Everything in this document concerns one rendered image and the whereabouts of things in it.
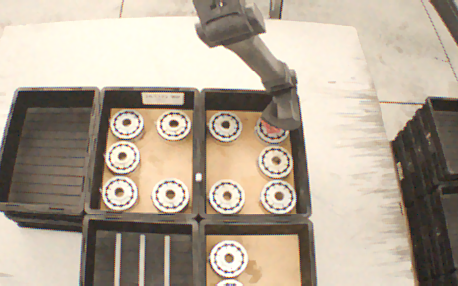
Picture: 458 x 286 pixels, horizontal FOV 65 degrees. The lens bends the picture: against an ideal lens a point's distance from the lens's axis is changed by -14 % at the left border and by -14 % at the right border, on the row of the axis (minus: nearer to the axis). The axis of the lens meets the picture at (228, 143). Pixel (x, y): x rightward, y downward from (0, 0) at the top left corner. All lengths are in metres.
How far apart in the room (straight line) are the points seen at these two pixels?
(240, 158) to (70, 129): 0.54
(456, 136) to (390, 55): 1.04
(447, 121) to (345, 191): 0.88
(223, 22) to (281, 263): 0.71
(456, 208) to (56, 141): 1.75
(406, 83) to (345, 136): 1.38
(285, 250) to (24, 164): 0.83
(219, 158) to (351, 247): 0.52
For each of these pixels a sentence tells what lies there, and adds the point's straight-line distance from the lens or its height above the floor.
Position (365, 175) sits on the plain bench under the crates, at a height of 0.70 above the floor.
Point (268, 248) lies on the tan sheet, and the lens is 1.16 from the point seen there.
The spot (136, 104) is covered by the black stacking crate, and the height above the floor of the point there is 0.85.
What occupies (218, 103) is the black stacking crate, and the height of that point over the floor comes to 0.87.
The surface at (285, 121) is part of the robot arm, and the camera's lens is 1.05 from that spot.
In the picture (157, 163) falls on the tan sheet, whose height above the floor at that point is 0.83.
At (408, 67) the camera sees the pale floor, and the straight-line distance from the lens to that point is 2.95.
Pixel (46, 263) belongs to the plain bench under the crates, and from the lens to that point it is 1.33.
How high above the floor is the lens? 1.94
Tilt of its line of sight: 62 degrees down
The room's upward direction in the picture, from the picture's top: 12 degrees clockwise
